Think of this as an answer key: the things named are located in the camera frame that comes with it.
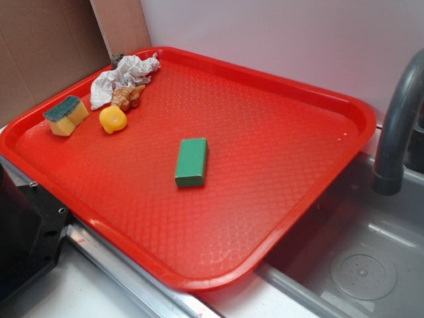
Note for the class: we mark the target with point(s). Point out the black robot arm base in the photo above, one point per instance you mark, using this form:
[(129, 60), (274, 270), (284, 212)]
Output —
[(33, 226)]

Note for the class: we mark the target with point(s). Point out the green rectangular sponge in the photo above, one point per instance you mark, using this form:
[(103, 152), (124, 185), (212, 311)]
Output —
[(191, 164)]

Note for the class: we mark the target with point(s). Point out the yellow sponge with green scourer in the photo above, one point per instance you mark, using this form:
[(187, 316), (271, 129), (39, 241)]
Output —
[(66, 116)]

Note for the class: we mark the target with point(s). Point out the red plastic tray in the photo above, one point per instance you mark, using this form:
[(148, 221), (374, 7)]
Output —
[(275, 145)]

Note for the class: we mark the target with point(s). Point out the brown toy croissant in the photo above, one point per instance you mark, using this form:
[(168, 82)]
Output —
[(126, 98)]

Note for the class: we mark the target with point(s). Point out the yellow plastic toy fruit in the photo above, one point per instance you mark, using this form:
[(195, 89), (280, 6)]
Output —
[(112, 119)]

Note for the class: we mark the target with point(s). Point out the crumpled white paper towel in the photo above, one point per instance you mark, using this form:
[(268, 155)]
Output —
[(131, 71)]

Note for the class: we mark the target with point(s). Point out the grey plastic sink basin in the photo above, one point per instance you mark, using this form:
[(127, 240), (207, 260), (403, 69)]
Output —
[(355, 253)]

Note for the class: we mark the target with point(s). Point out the grey curved faucet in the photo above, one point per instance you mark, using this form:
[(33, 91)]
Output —
[(401, 141)]

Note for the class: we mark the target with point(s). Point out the brown cardboard panel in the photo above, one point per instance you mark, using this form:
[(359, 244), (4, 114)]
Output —
[(46, 46)]

